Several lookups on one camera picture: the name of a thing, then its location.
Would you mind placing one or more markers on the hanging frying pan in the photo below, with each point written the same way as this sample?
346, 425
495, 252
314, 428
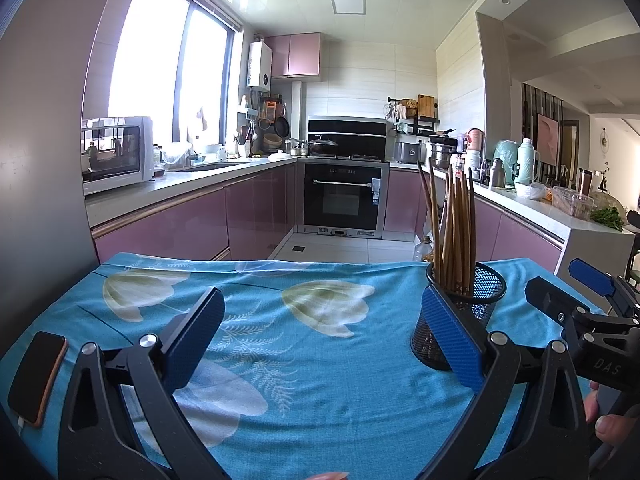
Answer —
282, 127

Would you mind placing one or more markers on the black mesh utensil holder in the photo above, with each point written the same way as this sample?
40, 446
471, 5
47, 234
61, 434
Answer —
482, 290

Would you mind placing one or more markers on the black smartphone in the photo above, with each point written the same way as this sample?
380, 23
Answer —
37, 375

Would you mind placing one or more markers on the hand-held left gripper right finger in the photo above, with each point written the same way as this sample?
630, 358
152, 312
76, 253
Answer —
450, 345

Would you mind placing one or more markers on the blue floral tablecloth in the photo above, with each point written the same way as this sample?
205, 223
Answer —
310, 385

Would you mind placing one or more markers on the grey refrigerator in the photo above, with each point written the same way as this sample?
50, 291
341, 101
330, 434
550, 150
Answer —
40, 135

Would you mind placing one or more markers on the green thermos flask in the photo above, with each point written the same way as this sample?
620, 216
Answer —
526, 162

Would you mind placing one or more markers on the brown tumbler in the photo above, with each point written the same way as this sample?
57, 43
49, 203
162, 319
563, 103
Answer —
584, 182

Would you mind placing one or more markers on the black wall rack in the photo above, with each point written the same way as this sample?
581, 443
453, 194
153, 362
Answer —
425, 124

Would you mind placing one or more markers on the kitchen window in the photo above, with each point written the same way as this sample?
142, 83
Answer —
150, 60

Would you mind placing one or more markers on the pink lower cabinet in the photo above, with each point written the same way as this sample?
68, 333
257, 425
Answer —
175, 220
520, 240

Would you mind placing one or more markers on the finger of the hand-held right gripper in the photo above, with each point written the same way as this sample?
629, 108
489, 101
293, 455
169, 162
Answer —
592, 275
555, 300

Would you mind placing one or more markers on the person's right hand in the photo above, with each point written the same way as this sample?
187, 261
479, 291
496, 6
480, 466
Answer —
615, 429

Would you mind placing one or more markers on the pink upper cabinet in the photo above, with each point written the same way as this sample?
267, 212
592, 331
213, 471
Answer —
295, 55

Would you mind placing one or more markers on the pink wall picture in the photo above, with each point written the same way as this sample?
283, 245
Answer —
548, 140

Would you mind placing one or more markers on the green leafy vegetables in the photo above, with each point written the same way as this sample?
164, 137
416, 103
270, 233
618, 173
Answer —
607, 217

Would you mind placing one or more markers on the steel pot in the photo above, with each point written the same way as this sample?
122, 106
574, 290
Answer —
441, 156

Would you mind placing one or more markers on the clear plastic container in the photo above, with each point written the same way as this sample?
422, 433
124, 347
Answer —
572, 204

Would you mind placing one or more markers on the white water heater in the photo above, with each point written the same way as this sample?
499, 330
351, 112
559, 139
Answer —
260, 66

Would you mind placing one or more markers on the black wok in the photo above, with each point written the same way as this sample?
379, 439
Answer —
324, 147

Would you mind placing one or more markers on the steel rice cooker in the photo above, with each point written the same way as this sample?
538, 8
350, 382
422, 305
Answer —
409, 152

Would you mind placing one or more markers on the person's left hand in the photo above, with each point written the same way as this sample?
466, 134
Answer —
330, 476

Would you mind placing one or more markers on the wooden cutting board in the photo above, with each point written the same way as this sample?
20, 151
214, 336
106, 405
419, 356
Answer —
426, 106

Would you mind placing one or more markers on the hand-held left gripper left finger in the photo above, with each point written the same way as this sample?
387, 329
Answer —
192, 345

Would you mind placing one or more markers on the steel bottle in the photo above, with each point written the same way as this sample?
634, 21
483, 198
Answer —
495, 175

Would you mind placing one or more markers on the pink cabinet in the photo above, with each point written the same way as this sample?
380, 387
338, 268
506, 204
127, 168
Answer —
295, 55
175, 220
520, 240

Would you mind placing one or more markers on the bunch of wooden chopsticks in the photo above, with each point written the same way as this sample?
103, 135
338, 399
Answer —
452, 240

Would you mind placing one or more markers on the white microwave oven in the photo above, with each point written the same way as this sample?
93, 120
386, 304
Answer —
117, 155

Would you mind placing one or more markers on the white bowl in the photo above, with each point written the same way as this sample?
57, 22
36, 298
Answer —
530, 191

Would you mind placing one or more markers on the pink thermos jug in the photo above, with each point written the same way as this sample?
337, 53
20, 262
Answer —
475, 140

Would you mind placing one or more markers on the built-in black oven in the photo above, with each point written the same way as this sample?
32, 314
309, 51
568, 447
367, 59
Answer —
345, 197

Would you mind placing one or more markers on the cooking oil bottle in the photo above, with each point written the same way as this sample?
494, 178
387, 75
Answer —
422, 250

